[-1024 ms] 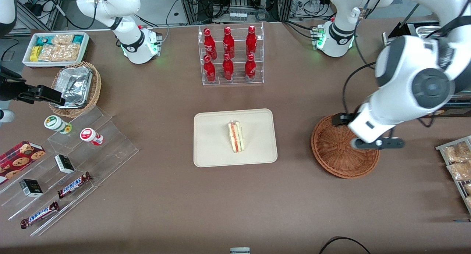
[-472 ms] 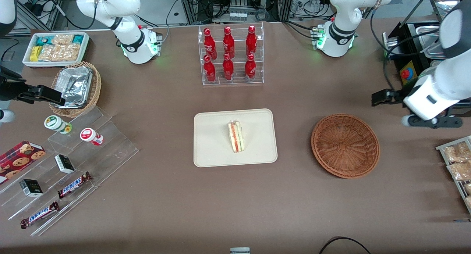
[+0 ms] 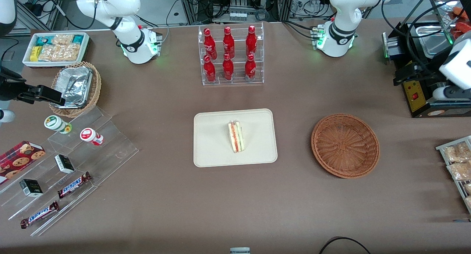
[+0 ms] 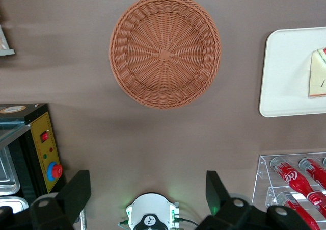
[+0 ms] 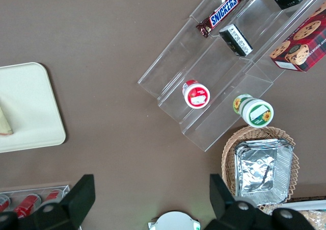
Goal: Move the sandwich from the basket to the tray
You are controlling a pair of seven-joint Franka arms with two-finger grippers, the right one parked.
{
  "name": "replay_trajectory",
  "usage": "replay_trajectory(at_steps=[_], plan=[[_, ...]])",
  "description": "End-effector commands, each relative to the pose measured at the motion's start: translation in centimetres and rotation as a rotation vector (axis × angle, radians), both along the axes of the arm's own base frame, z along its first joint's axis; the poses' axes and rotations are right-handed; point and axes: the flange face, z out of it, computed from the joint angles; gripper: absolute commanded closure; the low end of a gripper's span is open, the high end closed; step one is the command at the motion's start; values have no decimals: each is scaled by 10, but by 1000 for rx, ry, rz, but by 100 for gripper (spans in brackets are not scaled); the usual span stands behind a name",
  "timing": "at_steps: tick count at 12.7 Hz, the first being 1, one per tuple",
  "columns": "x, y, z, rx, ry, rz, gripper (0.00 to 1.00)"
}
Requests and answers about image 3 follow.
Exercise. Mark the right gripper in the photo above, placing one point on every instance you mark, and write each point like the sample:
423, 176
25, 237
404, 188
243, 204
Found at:
8, 88

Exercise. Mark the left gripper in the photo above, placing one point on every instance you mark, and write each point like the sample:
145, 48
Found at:
425, 73

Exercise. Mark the triangular sandwich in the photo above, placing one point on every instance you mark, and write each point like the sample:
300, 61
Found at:
236, 136

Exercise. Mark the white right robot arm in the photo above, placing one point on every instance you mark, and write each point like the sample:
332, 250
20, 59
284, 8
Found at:
128, 37

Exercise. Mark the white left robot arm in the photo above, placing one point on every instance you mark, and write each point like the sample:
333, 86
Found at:
340, 33

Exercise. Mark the aluminium foil tray stack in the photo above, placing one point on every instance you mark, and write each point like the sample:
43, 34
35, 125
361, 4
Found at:
75, 85

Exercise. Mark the light wicker basket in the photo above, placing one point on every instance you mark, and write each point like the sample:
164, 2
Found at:
95, 88

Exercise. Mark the brown wicker basket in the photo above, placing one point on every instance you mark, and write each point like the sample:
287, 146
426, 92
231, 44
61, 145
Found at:
346, 147

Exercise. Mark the cream rectangular tray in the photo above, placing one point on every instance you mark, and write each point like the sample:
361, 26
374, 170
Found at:
209, 151

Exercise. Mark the black food warmer appliance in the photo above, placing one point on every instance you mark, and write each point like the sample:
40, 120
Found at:
415, 96

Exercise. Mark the green sunflower yogurt cup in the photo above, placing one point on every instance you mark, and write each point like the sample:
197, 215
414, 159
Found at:
53, 122

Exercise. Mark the white snack bin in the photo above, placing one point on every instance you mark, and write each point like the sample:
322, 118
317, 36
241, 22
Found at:
27, 61

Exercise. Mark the steel food pan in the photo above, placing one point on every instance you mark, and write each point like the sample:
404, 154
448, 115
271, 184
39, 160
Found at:
430, 40

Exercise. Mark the yellow snack packet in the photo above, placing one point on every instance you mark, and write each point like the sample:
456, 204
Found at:
34, 53

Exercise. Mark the clear cracker bag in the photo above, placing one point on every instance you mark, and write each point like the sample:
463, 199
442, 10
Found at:
62, 39
59, 52

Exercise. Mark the teal snack packet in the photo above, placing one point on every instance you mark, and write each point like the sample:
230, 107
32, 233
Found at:
43, 39
78, 38

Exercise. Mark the red lidded yogurt cup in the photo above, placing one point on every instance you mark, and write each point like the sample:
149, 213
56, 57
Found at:
88, 134

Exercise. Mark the small black carton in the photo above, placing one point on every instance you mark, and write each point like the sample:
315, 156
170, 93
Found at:
64, 164
31, 188

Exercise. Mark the red tartan cookie box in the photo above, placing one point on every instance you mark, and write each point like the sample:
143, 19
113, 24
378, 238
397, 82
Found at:
18, 160

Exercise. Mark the red sausage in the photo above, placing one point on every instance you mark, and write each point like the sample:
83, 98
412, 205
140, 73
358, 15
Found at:
463, 11
464, 28

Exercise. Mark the clear acrylic stepped shelf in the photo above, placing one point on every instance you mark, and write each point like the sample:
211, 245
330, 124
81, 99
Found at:
110, 151

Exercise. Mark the clear fried snack bag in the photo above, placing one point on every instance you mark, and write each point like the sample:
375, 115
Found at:
460, 170
468, 188
468, 201
456, 153

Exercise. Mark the Snickers chocolate bar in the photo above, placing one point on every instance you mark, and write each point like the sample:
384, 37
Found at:
73, 185
39, 214

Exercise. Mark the red cola bottle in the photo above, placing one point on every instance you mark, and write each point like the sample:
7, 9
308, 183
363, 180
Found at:
228, 42
227, 68
209, 43
209, 69
250, 67
251, 41

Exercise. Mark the clear acrylic bottle rack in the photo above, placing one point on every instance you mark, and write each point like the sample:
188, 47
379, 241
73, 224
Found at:
239, 79

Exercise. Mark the grey power strip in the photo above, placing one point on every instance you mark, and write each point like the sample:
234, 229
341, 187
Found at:
239, 15

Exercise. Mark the metal equipment rack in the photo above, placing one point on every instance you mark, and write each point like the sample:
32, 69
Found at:
206, 4

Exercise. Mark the small grey device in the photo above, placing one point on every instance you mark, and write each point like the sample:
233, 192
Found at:
240, 251

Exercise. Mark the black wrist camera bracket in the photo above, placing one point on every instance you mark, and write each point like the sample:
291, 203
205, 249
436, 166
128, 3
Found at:
428, 75
9, 86

